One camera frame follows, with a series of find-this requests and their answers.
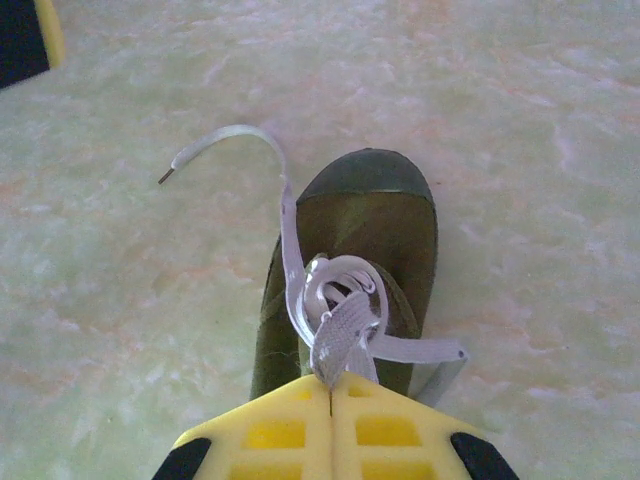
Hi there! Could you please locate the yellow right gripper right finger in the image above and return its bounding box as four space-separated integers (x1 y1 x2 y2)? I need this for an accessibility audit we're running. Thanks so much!
332 372 521 480

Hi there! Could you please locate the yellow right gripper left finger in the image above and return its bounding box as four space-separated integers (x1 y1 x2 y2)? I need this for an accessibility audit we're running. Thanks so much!
152 373 334 480

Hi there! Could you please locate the white shoelace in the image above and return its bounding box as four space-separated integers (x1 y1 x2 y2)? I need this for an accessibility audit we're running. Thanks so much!
157 123 471 407

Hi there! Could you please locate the olive green canvas shoe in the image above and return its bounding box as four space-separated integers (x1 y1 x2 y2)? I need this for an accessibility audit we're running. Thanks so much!
249 147 440 404

